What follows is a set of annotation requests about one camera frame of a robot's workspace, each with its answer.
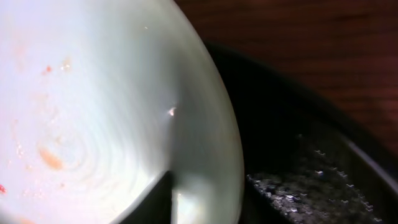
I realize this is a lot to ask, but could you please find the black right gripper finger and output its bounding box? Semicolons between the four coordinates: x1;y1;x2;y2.
120;171;173;224

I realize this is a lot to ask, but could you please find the green plate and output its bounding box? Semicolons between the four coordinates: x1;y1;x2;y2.
1;0;244;223

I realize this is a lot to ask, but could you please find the round black tray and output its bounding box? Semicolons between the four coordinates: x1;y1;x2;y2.
205;42;397;224

